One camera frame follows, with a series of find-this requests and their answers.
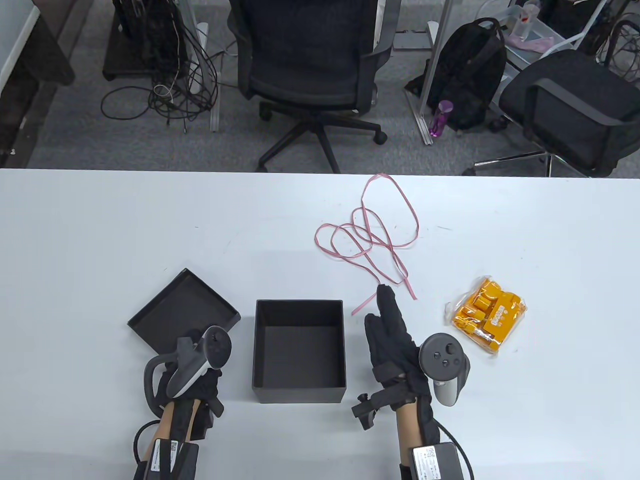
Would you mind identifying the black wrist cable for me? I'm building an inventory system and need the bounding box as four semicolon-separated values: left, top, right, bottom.
132;421;161;466
435;420;473;480

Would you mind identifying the person's right forearm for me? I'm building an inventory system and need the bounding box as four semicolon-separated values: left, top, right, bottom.
395;400;441;480

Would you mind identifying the person's left hand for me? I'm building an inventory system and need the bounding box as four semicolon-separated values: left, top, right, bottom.
150;327;225;418

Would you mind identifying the grey left hand controller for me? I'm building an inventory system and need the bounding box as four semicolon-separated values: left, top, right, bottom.
144;325;233;416

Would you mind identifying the white power strip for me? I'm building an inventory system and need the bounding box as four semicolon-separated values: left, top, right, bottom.
189;22;209;94

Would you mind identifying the pink cloth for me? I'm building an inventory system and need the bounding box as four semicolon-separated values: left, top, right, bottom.
510;35;557;53

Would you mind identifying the black left wrist bracket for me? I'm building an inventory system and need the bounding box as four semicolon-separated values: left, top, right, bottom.
190;397;225;442

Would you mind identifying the person's right hand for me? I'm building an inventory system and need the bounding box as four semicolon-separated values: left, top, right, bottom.
364;284;433;416

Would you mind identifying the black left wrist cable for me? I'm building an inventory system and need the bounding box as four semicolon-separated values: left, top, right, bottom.
132;421;161;466

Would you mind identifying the grey hand controller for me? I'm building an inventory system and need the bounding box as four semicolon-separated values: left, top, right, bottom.
144;325;233;416
419;332;472;407

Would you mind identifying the dark desk with white top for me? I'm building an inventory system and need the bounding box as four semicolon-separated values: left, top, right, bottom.
0;0;76;168

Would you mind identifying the black right wrist bracket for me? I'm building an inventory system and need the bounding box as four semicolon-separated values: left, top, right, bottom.
351;394;381;432

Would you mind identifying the person's left forearm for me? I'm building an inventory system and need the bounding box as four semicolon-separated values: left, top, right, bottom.
132;400;201;480

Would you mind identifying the purple water bottle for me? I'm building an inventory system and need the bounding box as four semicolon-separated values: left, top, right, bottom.
429;100;454;139

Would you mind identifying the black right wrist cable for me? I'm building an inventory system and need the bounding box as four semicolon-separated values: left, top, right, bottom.
435;420;473;480

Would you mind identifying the grey right hand controller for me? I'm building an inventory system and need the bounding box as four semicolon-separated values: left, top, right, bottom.
419;332;472;407

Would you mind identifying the black gift box base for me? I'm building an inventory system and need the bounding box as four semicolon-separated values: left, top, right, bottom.
251;299;347;405

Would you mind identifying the orange toy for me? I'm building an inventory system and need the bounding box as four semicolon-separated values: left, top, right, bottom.
444;276;528;357

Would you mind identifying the black wrist bracket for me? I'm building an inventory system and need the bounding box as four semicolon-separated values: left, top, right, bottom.
190;397;225;442
351;394;381;432

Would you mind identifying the black computer tower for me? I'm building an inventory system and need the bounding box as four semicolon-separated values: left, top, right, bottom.
102;0;191;82

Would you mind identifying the black mesh office chair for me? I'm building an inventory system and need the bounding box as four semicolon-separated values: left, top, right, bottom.
227;0;402;174

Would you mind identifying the black cable bundle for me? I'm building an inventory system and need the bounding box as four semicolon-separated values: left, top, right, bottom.
595;17;640;81

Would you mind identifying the black gift box lid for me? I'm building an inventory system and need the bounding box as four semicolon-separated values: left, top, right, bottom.
127;268;242;357

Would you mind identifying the tangle of black cables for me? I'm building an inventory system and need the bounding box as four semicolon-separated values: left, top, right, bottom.
100;0;221;135

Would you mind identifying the clear plastic bin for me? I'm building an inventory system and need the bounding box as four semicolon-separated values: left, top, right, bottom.
502;0;573;56

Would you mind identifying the pink bow ribbon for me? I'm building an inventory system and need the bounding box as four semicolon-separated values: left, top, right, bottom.
314;173;420;316

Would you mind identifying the black chair with chrome base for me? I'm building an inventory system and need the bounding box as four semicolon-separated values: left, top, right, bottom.
462;49;640;178

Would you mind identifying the black backpack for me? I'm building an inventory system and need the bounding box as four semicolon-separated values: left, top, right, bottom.
405;18;508;132

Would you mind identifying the white desk leg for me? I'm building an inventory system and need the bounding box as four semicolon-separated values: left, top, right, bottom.
180;0;221;133
393;0;458;147

